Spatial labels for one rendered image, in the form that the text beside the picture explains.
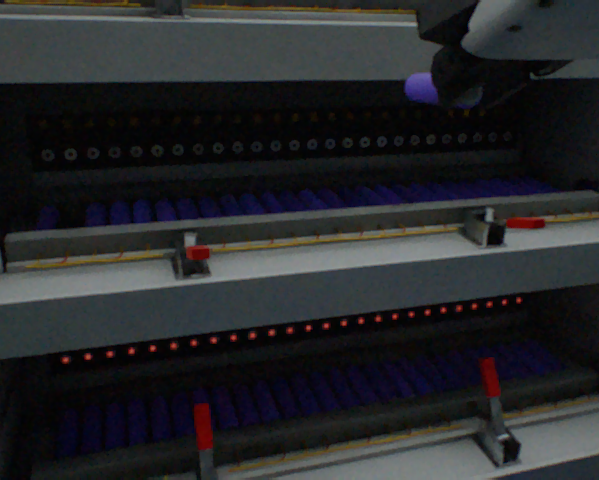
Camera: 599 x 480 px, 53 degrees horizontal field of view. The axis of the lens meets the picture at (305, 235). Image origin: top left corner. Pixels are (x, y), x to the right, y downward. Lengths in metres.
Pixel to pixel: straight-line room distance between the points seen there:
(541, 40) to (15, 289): 0.38
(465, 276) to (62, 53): 0.37
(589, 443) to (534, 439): 0.05
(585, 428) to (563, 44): 0.47
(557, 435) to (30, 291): 0.49
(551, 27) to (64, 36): 0.34
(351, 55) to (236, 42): 0.10
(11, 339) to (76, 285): 0.06
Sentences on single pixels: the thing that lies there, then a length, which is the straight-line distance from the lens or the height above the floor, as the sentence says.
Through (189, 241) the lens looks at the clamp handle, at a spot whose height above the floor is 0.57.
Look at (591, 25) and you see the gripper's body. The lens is 0.26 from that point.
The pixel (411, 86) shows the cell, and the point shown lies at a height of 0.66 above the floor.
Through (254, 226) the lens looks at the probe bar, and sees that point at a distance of 0.51.
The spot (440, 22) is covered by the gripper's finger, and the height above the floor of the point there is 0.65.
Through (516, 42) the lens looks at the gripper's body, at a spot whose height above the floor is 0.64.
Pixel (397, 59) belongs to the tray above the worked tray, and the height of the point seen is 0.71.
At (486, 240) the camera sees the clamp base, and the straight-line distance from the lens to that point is 0.55.
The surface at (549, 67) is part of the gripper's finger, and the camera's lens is 0.33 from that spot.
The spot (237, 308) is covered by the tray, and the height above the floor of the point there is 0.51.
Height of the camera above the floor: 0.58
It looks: 2 degrees down
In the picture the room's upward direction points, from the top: 4 degrees counter-clockwise
